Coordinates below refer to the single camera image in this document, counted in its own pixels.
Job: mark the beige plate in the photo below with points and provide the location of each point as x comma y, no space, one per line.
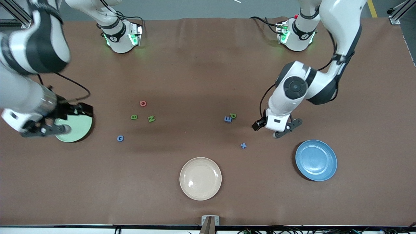
200,178

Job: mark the blue plate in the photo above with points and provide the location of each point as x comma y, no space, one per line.
316,161

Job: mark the green plate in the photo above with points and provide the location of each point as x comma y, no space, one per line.
76,130

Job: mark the blue letter m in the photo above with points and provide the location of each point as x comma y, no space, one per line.
228,119

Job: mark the green letter N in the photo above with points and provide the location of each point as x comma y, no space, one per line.
151,119

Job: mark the blue letter G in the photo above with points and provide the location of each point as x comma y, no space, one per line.
118,138

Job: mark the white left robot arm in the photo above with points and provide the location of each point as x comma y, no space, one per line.
341,26

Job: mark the brown stand post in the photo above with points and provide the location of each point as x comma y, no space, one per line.
208,227

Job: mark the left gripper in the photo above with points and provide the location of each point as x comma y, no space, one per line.
259,124

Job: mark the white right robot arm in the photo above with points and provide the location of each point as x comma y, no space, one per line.
19,91

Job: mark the brown table mat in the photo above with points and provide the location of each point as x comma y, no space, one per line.
195,81

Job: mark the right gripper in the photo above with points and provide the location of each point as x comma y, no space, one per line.
66,110

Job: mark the grey metal bracket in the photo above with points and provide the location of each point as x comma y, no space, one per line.
204,221

